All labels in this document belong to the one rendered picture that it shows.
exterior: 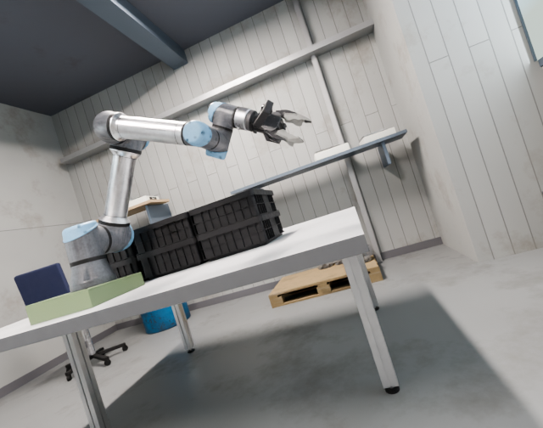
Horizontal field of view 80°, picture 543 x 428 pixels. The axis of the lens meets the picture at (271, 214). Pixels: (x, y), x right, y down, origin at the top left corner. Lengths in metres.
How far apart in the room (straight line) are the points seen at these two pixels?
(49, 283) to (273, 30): 3.45
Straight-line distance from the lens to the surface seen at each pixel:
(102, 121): 1.25
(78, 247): 1.30
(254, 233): 1.30
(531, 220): 2.99
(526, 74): 3.07
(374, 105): 3.80
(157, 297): 0.89
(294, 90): 3.91
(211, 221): 1.35
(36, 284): 3.58
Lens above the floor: 0.79
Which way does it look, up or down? 1 degrees up
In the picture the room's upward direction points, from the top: 18 degrees counter-clockwise
